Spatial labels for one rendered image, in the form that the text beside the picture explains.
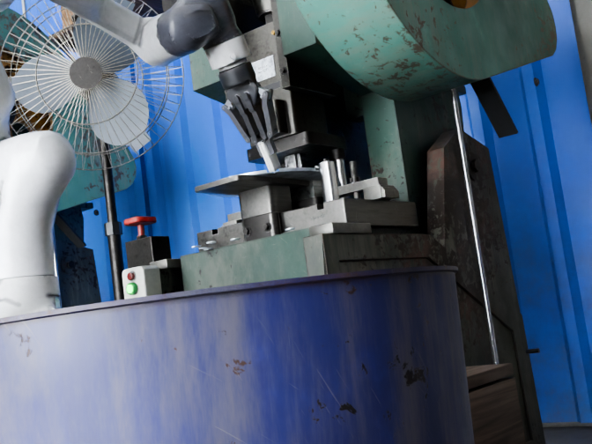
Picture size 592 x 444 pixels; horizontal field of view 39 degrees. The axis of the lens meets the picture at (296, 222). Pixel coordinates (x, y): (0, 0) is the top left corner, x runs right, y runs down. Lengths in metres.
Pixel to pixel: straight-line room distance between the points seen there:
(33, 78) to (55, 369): 2.29
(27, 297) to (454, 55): 0.98
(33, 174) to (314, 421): 1.00
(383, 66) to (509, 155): 1.31
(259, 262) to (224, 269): 0.11
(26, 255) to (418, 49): 0.84
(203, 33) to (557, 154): 1.56
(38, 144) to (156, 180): 2.60
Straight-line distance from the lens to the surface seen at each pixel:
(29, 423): 0.55
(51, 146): 1.45
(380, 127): 2.12
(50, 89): 2.75
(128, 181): 3.39
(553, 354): 2.95
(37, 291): 1.47
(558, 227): 2.89
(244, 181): 1.79
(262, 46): 2.05
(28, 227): 1.47
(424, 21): 1.73
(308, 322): 0.51
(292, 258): 1.74
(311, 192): 1.96
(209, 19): 1.72
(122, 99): 2.69
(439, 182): 2.10
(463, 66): 1.84
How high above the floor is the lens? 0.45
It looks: 7 degrees up
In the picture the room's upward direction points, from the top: 8 degrees counter-clockwise
